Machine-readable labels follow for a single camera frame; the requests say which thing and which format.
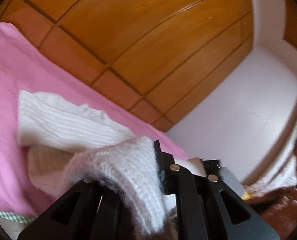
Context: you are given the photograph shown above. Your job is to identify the white knitted sweater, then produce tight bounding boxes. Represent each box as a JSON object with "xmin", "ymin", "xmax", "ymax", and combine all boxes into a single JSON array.
[{"xmin": 17, "ymin": 89, "xmax": 208, "ymax": 238}]

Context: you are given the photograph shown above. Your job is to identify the green checkered sheet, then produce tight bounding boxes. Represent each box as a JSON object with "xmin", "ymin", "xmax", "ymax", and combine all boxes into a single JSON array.
[{"xmin": 0, "ymin": 210, "xmax": 36, "ymax": 224}]

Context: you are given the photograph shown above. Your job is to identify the brown leather jacket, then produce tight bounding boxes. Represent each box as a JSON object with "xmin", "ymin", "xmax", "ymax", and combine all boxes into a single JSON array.
[{"xmin": 246, "ymin": 187, "xmax": 297, "ymax": 239}]

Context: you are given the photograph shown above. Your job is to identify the pink bedspread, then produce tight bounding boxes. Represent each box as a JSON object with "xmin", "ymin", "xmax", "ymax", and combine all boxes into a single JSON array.
[{"xmin": 0, "ymin": 22, "xmax": 187, "ymax": 217}]

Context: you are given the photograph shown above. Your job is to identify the wooden panelled headboard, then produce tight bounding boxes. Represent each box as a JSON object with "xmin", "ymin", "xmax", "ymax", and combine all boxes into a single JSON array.
[{"xmin": 0, "ymin": 0, "xmax": 253, "ymax": 132}]

